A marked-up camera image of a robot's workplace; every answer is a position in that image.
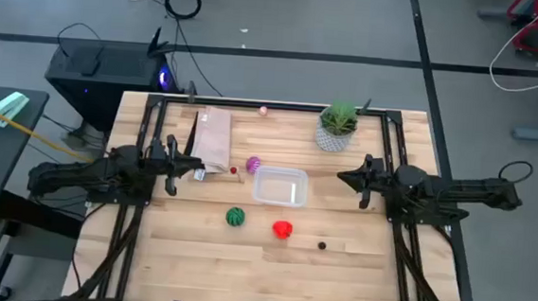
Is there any black wifi antenna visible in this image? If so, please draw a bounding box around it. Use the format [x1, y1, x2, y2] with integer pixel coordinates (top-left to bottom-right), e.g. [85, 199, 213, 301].
[147, 26, 177, 61]

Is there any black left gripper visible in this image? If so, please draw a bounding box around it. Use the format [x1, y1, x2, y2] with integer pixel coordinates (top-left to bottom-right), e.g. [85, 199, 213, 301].
[146, 132, 208, 199]

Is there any small black box device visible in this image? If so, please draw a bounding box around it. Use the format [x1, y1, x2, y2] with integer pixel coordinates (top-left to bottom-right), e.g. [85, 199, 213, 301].
[80, 55, 101, 78]

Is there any white cable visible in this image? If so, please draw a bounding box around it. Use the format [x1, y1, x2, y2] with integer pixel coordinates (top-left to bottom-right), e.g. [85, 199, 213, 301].
[487, 0, 538, 95]

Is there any clear plastic tupperware container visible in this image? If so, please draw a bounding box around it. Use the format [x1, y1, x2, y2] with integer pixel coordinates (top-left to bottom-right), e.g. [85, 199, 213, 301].
[250, 164, 311, 209]

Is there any folded beige cloth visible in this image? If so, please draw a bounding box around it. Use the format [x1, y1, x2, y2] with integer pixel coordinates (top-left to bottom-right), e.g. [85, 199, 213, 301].
[188, 104, 235, 176]

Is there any red toy pepper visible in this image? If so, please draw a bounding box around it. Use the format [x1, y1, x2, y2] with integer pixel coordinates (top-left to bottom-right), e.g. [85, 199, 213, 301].
[270, 219, 295, 241]

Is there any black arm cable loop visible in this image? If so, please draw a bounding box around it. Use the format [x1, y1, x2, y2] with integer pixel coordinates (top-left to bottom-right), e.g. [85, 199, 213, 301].
[497, 159, 535, 185]

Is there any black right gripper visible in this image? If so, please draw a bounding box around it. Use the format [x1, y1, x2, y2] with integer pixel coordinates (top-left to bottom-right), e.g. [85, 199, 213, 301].
[334, 150, 396, 212]

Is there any green plant in white pot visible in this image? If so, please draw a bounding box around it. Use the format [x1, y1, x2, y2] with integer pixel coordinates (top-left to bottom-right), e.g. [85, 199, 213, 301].
[314, 99, 362, 154]

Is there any mint green stapler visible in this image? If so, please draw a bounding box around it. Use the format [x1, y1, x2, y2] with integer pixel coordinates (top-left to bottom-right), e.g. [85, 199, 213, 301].
[0, 90, 31, 130]

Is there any green knitted ball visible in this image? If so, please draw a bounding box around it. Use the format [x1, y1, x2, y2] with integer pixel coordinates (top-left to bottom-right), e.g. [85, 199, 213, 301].
[224, 205, 247, 228]

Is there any yellow cable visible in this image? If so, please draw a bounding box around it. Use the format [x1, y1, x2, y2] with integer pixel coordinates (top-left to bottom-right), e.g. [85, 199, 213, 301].
[0, 98, 100, 164]

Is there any coiled black cable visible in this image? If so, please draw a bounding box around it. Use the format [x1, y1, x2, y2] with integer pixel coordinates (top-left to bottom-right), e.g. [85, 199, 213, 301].
[163, 0, 203, 22]

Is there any black computer tower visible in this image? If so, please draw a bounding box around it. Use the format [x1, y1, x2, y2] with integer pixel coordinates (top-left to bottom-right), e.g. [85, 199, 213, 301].
[41, 34, 186, 138]

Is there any purple knitted ball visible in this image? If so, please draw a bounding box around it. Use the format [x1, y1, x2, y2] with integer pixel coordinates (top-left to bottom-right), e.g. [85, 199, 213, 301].
[244, 154, 263, 176]

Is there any black aluminium table frame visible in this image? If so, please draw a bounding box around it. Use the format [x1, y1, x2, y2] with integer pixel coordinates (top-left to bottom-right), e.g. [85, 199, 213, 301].
[67, 87, 479, 301]

